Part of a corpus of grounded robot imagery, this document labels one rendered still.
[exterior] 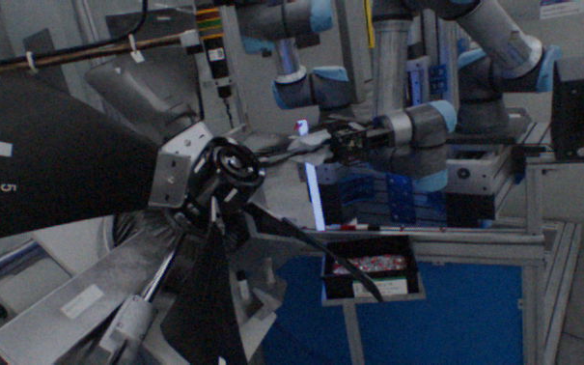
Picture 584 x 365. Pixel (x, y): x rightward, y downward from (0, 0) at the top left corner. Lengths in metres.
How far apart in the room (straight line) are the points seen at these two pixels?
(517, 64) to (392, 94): 0.33
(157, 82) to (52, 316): 0.47
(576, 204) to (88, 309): 2.47
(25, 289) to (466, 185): 1.05
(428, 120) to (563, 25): 1.62
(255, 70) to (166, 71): 3.88
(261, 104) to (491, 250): 3.88
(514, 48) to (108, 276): 1.00
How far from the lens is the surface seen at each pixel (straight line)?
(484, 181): 1.30
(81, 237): 0.90
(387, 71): 1.08
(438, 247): 1.22
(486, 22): 1.12
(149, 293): 0.70
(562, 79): 1.04
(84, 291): 0.71
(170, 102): 0.89
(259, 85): 4.83
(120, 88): 0.94
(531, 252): 1.22
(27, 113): 0.69
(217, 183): 0.73
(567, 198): 2.76
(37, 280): 0.74
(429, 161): 1.01
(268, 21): 1.07
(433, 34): 1.59
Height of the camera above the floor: 1.42
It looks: 19 degrees down
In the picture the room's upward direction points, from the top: 11 degrees counter-clockwise
